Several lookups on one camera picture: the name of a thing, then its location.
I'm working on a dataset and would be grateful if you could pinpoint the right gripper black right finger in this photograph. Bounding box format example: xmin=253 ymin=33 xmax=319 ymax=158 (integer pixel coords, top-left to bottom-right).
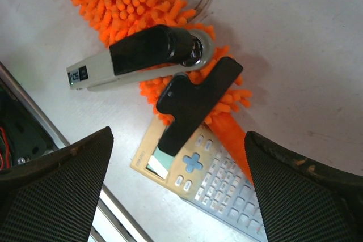
xmin=245 ymin=131 xmax=362 ymax=241

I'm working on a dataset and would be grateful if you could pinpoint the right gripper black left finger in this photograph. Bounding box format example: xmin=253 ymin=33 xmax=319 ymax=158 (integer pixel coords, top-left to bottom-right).
xmin=1 ymin=126 xmax=113 ymax=241

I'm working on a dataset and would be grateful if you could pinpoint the orange microfiber duster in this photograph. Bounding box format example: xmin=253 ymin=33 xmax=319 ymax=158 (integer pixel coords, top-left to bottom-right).
xmin=71 ymin=0 xmax=252 ymax=179

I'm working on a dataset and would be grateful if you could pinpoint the gold scientific calculator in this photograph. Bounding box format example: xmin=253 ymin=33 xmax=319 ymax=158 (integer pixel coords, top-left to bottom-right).
xmin=130 ymin=117 xmax=267 ymax=241

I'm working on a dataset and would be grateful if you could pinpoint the black plastic clip piece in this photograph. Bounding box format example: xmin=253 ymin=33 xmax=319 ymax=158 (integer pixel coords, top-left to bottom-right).
xmin=156 ymin=57 xmax=243 ymax=156

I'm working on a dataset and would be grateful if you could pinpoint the grey and black stapler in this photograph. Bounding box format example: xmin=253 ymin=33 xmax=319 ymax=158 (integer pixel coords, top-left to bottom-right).
xmin=66 ymin=24 xmax=215 ymax=92

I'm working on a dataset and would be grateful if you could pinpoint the aluminium front rail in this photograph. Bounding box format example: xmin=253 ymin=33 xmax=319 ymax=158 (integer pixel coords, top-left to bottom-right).
xmin=1 ymin=67 xmax=150 ymax=241

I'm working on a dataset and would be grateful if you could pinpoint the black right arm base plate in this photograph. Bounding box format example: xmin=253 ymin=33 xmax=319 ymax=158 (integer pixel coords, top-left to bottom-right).
xmin=1 ymin=82 xmax=58 ymax=171

